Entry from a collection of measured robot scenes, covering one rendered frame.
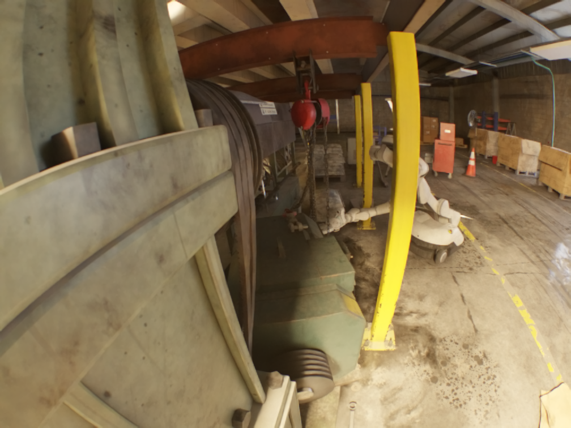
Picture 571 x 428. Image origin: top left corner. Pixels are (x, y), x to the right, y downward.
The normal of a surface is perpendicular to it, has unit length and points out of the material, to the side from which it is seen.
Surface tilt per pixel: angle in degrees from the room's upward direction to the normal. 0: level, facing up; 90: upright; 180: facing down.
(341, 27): 90
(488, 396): 0
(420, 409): 0
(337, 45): 90
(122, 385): 90
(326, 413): 0
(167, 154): 90
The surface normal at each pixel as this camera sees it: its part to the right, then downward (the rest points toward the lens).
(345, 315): 0.11, 0.38
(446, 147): -0.55, 0.37
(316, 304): -0.09, -0.92
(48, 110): 0.94, -0.14
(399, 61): -0.23, 0.40
